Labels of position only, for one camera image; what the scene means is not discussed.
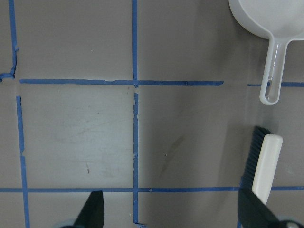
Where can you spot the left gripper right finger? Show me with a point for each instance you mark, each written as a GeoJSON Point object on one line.
{"type": "Point", "coordinates": [253, 213]}

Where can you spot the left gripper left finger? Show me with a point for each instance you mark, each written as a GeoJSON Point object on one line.
{"type": "Point", "coordinates": [92, 214]}

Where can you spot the cream hand brush black bristles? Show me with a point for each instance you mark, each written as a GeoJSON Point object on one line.
{"type": "Point", "coordinates": [261, 162]}

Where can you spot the cream plastic dustpan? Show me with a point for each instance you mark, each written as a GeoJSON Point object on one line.
{"type": "Point", "coordinates": [278, 21]}

